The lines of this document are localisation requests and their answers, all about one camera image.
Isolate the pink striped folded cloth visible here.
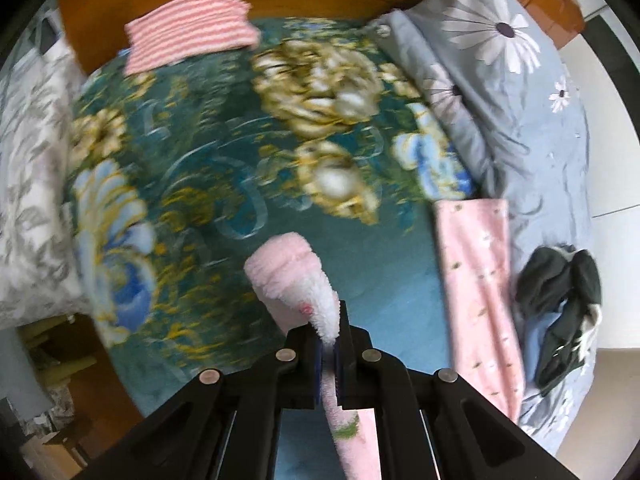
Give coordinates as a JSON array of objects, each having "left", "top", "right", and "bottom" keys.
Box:
[{"left": 123, "top": 0, "right": 261, "bottom": 77}]

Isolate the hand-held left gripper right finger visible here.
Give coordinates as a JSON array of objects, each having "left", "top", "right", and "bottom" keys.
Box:
[{"left": 336, "top": 300, "right": 581, "bottom": 480}]

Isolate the grey daisy print quilt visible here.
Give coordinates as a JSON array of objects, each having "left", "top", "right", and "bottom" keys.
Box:
[{"left": 371, "top": 0, "right": 603, "bottom": 457}]

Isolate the white grey leaf curtain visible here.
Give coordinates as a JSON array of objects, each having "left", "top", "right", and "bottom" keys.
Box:
[{"left": 0, "top": 5, "right": 91, "bottom": 330}]

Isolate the teal floral blanket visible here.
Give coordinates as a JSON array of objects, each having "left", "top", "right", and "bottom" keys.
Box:
[{"left": 64, "top": 16, "right": 477, "bottom": 480}]

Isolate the dark green garment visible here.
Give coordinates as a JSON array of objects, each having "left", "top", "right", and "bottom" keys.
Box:
[{"left": 515, "top": 246, "right": 603, "bottom": 395}]

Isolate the pink dotted folded cloth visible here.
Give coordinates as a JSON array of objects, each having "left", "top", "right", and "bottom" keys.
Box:
[{"left": 433, "top": 199, "right": 527, "bottom": 424}]

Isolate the pink fleece garment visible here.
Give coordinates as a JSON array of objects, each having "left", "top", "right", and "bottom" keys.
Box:
[{"left": 244, "top": 232, "right": 381, "bottom": 480}]

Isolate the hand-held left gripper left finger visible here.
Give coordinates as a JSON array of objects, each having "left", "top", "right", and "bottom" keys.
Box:
[{"left": 88, "top": 326, "right": 322, "bottom": 480}]

